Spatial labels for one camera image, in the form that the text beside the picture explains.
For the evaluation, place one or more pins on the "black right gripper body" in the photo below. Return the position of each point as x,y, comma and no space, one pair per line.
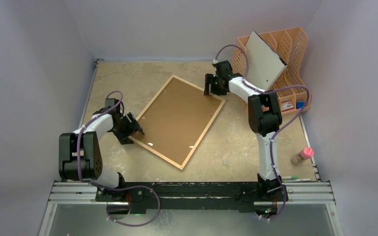
210,82

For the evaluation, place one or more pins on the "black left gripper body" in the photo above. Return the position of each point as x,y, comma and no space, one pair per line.
125,129

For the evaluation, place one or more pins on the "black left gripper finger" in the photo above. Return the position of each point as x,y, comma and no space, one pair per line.
135,126
126,141

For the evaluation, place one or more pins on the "brown cardboard backing board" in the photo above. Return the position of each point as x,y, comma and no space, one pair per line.
176,120

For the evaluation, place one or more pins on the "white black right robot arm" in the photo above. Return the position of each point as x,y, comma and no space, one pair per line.
264,118

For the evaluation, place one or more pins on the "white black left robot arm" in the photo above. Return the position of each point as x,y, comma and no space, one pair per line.
79,151

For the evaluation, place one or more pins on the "white board in organizer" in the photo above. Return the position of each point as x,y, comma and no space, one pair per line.
265,65

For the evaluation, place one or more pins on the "red white card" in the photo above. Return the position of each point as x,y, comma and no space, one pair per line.
287,106

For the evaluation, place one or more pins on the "blue box in organizer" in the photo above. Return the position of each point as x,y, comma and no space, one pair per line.
300,104

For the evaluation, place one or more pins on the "orange plastic file organizer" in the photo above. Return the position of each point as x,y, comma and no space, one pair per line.
291,45

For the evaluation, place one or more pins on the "pink capped bottle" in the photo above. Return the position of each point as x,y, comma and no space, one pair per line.
304,155

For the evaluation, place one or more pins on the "green marker pen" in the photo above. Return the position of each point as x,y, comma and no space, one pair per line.
289,178

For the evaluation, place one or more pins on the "white marker pen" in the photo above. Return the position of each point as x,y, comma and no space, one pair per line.
297,180

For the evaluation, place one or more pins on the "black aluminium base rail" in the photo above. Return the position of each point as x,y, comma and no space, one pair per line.
244,197

